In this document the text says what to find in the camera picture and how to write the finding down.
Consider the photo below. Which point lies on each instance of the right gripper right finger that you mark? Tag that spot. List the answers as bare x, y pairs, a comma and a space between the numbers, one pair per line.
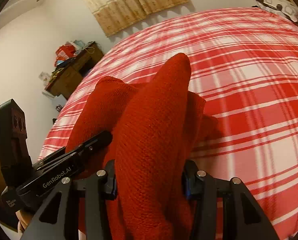
243, 217

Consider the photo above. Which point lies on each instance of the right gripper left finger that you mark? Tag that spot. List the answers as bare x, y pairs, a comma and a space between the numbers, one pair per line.
57, 217

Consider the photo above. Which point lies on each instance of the red knitted sweater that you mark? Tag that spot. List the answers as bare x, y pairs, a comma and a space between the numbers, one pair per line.
154, 128

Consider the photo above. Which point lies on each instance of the left hand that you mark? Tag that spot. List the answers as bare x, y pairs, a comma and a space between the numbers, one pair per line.
24, 219

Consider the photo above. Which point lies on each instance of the white photo card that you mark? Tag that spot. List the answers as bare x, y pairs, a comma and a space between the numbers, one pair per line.
45, 77

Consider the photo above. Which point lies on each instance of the brown wooden desk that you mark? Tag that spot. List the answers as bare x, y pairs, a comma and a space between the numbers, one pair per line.
69, 74

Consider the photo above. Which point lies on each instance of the red plaid bed sheet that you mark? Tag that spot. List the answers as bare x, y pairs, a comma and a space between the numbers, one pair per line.
244, 63

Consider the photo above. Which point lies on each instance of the patterned grey pillow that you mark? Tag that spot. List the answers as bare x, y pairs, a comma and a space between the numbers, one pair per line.
283, 8

